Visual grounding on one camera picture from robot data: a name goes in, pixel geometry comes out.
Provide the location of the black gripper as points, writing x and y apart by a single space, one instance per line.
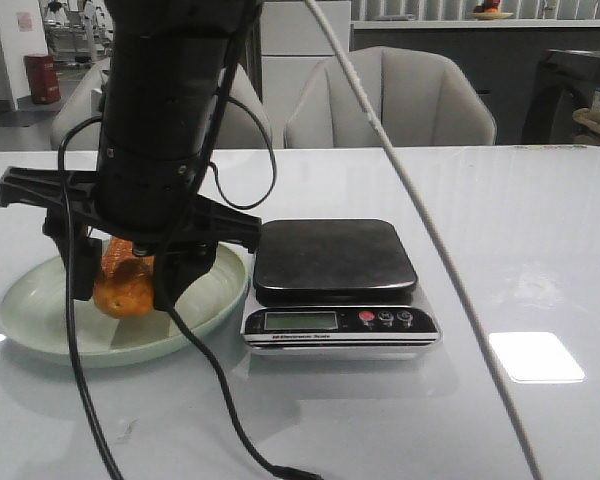
136 198

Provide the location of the orange corn cob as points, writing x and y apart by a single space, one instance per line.
124 287

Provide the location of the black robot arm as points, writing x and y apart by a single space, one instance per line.
172 67

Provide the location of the light green round plate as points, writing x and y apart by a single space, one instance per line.
32 314

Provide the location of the left grey upholstered chair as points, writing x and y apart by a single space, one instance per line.
238 129

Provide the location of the grey upholstered chair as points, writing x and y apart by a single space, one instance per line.
420 98
238 129

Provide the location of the black silver kitchen scale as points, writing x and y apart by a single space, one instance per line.
342 289

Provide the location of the red trash bin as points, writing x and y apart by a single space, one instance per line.
42 78

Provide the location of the right grey upholstered chair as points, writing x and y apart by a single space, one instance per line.
420 98

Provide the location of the grey counter with white top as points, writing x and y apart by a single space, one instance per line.
499 57

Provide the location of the fruit bowl on counter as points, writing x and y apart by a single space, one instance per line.
489 10

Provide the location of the dark glossy side table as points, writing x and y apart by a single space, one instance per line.
565 81

